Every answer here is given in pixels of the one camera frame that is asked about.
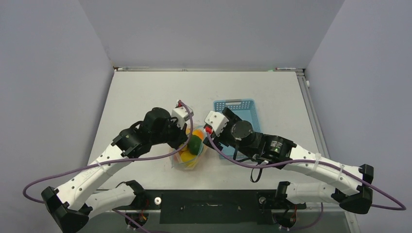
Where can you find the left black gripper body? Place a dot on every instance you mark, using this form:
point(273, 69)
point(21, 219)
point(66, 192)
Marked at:
point(171, 135)

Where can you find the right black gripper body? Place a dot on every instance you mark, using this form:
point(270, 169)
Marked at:
point(226, 136)

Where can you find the blue plastic basket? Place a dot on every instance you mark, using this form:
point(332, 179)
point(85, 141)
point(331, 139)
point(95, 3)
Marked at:
point(248, 109)

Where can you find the orange yellow mango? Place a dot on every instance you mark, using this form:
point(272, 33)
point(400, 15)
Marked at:
point(199, 133)

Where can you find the green avocado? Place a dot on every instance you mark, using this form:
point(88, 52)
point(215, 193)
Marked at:
point(194, 145)

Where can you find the yellow lemon top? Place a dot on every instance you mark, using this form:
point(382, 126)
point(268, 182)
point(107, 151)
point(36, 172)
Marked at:
point(187, 158)

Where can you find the clear zip top bag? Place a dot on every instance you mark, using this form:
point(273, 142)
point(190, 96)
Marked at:
point(176, 161)

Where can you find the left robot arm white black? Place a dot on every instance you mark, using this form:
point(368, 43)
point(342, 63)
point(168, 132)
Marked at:
point(75, 202)

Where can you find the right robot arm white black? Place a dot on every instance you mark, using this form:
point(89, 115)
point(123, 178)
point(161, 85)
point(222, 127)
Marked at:
point(346, 186)

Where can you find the marker pen on edge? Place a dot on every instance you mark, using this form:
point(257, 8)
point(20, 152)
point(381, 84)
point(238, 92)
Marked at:
point(286, 69)

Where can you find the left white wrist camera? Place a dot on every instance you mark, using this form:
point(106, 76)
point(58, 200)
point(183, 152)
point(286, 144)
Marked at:
point(181, 114)

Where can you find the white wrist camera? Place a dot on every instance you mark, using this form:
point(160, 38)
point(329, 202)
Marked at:
point(181, 114)
point(216, 121)

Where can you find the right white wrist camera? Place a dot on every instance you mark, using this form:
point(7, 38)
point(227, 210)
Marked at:
point(216, 121)

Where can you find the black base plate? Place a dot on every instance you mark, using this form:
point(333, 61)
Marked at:
point(212, 206)

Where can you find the aluminium rail frame right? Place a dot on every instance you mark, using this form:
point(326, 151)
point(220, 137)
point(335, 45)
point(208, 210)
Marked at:
point(313, 118)

